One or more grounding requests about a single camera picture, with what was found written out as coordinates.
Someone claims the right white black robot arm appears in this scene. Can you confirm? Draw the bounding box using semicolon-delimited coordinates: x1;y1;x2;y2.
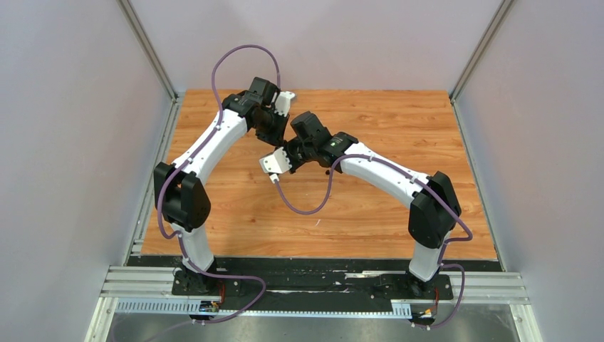
285;111;462;298

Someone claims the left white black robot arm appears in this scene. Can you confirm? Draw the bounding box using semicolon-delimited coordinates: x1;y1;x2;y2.
153;77;296;294

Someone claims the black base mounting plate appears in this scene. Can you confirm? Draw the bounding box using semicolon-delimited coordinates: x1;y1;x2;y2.
126;255;503;313

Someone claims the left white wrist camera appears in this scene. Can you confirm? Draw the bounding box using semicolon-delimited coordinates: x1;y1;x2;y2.
274;91;296;117

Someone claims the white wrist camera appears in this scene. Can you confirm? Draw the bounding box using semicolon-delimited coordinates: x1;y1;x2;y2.
259;147;292;175
274;91;296;117

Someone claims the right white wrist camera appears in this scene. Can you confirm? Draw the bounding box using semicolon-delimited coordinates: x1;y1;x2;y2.
259;147;292;175

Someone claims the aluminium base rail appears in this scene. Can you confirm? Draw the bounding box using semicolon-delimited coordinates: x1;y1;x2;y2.
85;266;542;341

